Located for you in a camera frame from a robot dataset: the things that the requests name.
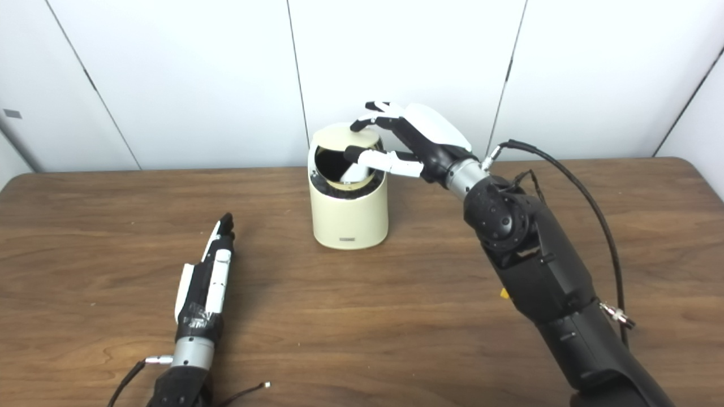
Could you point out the small white plastic bottle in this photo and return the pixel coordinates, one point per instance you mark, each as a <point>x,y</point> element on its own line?
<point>354,172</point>

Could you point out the cream-colored bin body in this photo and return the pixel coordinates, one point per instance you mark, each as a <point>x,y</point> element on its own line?
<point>350,217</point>

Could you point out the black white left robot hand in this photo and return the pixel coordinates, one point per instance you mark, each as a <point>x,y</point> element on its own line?
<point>203,294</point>

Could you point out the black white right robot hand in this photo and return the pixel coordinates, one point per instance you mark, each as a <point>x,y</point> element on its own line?
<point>432,133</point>

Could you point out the round cream bin lid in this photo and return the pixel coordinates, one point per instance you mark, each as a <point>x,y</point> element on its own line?
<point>339,138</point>

